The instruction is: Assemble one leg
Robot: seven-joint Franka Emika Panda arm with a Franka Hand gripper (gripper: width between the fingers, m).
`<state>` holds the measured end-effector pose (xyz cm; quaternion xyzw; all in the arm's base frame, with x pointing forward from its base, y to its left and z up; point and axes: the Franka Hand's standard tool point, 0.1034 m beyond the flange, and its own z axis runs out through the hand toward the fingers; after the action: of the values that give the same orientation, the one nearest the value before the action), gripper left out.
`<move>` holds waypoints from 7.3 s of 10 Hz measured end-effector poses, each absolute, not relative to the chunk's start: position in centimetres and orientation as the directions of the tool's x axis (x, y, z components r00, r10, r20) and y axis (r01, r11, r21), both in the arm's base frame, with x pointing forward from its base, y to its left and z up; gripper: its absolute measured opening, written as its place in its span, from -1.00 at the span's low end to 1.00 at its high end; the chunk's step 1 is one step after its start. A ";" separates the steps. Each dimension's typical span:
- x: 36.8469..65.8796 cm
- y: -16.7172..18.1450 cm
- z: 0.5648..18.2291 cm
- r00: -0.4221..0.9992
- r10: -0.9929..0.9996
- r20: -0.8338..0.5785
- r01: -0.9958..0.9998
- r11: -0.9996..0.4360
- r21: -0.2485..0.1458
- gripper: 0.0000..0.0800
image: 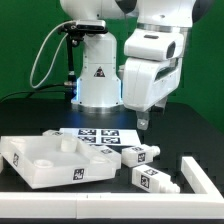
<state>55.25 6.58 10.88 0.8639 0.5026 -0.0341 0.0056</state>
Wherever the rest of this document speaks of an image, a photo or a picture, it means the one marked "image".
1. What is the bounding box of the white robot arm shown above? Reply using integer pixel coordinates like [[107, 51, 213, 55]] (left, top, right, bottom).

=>
[[60, 0, 215, 130]]

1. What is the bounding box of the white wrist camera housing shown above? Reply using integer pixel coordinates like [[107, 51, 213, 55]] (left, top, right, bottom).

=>
[[124, 29, 184, 61]]

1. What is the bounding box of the sheet with fiducial markers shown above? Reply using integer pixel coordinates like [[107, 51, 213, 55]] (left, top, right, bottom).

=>
[[60, 128, 140, 146]]

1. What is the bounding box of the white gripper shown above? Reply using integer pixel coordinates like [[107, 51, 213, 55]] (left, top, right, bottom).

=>
[[122, 58, 182, 130]]

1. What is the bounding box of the white L-shaped fence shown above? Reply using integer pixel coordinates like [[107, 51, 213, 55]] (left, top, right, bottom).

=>
[[0, 156, 224, 219]]

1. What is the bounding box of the white square table top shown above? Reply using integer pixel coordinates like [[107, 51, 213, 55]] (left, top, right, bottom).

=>
[[0, 135, 121, 189]]

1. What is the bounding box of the camera on black stand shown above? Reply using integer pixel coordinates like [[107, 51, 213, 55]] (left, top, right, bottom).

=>
[[57, 20, 108, 99]]

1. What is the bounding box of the black cable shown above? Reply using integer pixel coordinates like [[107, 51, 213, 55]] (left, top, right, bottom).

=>
[[0, 82, 76, 103]]

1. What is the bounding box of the grey camera cable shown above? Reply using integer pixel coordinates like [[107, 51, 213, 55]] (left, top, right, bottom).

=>
[[29, 20, 78, 90]]

